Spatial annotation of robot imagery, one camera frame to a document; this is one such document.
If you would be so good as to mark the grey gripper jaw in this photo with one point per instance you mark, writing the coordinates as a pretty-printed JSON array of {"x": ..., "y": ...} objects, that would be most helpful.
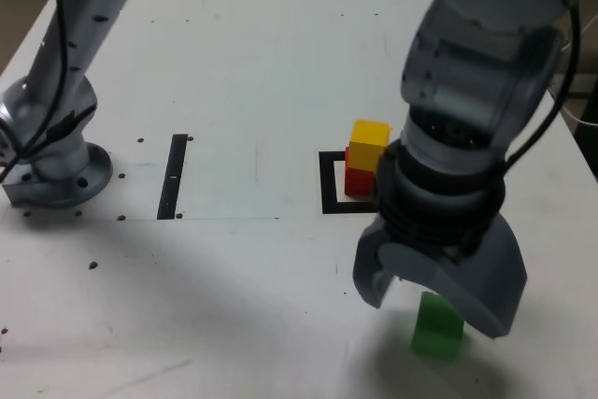
[
  {"x": 486, "y": 291},
  {"x": 366, "y": 273}
]

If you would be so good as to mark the green cube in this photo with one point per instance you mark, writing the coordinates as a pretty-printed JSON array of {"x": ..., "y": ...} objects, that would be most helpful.
[{"x": 434, "y": 333}]

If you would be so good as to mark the red cube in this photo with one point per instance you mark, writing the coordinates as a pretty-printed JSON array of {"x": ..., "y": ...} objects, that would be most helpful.
[{"x": 357, "y": 181}]

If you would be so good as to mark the yellow cube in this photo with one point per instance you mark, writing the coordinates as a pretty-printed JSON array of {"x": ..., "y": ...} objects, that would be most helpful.
[{"x": 366, "y": 146}]

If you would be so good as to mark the black tape square outline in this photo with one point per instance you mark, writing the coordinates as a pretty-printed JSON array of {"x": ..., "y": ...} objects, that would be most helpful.
[{"x": 326, "y": 184}]

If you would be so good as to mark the black tape strip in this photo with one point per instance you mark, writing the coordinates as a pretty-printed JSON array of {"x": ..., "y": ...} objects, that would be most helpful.
[{"x": 170, "y": 193}]

